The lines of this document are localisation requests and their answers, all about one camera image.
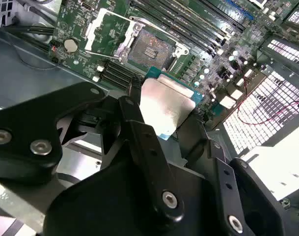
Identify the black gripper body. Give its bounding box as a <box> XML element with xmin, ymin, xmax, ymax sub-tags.
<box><xmin>42</xmin><ymin>147</ymin><xmax>235</xmax><ymax>236</ymax></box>

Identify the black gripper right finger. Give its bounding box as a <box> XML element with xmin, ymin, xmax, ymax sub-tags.
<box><xmin>177</xmin><ymin>113</ymin><xmax>296</xmax><ymax>236</ymax></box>

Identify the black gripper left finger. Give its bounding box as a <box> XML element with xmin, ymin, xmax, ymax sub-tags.
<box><xmin>0</xmin><ymin>78</ymin><xmax>185</xmax><ymax>226</ymax></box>

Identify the silver green CPU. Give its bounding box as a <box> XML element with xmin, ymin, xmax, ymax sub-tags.
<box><xmin>138</xmin><ymin>65</ymin><xmax>205</xmax><ymax>141</ymax></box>

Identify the silver socket cover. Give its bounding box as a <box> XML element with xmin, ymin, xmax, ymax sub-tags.
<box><xmin>84</xmin><ymin>7</ymin><xmax>141</xmax><ymax>59</ymax></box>

